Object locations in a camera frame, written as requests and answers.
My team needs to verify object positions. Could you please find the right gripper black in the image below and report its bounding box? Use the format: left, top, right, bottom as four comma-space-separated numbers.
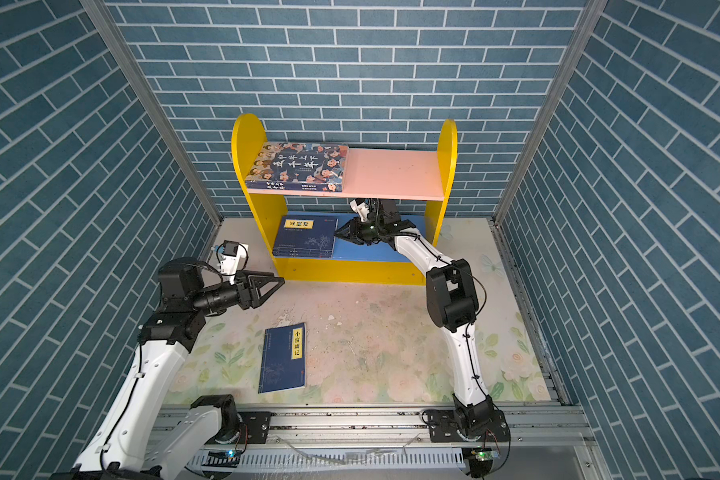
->
335, 218, 386, 246

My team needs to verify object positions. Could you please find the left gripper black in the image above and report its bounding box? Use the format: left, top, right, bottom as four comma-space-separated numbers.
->
189, 269, 283, 319

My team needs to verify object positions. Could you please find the blue book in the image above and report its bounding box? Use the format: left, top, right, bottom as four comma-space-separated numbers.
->
273, 250, 333, 259
272, 215, 337, 252
258, 323, 306, 394

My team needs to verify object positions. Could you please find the colourful illustrated thick book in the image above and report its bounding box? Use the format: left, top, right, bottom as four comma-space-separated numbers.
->
245, 142, 349, 193

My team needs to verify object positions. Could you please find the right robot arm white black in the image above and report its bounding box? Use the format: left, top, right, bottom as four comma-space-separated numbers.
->
334, 198, 511, 444

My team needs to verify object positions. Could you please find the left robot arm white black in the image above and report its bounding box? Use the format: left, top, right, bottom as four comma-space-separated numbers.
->
53, 257, 285, 479

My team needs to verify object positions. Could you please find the yellow shelf with coloured boards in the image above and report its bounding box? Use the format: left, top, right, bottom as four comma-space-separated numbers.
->
230, 114, 458, 285

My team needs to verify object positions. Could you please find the floral table mat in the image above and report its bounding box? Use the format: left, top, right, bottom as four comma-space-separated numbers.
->
166, 218, 556, 405

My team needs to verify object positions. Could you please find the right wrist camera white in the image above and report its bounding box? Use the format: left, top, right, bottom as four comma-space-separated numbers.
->
350, 198, 372, 223

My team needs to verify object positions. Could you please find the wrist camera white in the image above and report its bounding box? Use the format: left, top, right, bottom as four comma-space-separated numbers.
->
215, 240, 249, 283
350, 198, 372, 223

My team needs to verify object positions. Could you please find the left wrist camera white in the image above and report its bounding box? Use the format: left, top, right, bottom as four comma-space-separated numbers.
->
215, 240, 249, 283

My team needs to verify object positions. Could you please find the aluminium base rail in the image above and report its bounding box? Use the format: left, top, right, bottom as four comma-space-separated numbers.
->
80, 403, 613, 480

